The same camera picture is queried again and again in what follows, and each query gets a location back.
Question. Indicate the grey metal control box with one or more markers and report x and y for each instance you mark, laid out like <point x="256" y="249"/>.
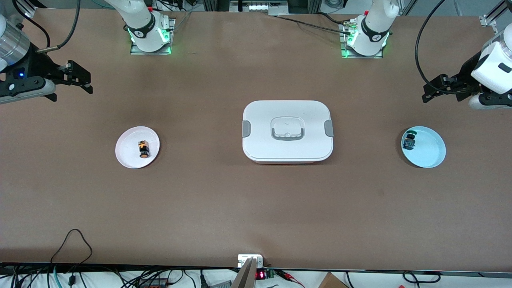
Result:
<point x="260" y="7"/>

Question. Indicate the orange push button switch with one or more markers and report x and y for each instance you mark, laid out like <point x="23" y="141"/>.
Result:
<point x="144" y="150"/>

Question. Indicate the grey aluminium profile beam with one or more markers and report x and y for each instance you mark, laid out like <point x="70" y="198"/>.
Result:
<point x="244" y="278"/>

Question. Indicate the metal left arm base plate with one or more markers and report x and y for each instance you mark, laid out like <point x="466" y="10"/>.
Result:
<point x="362" y="56"/>

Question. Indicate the light blue round plate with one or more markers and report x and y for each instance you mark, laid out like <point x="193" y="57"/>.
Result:
<point x="430" y="152"/>

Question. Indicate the red digit display module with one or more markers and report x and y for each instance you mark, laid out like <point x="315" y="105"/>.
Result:
<point x="260" y="274"/>

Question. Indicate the small white mount block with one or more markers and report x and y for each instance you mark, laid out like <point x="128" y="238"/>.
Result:
<point x="244" y="258"/>

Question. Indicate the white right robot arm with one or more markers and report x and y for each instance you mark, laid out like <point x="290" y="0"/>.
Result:
<point x="140" y="16"/>

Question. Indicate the pink round plate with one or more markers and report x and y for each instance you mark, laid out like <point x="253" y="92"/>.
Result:
<point x="128" y="150"/>

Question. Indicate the green push button switch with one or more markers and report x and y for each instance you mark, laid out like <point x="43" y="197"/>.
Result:
<point x="409" y="140"/>

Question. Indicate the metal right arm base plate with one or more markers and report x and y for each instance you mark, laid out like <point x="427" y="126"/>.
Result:
<point x="138" y="51"/>

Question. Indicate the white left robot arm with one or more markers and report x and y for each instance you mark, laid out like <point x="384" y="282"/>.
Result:
<point x="378" y="12"/>

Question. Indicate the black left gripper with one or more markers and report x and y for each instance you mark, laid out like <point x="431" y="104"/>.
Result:
<point x="465" y="74"/>

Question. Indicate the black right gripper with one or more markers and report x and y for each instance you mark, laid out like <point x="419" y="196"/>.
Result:
<point x="36" y="64"/>

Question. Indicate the brown cardboard box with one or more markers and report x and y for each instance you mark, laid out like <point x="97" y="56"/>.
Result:
<point x="332" y="282"/>

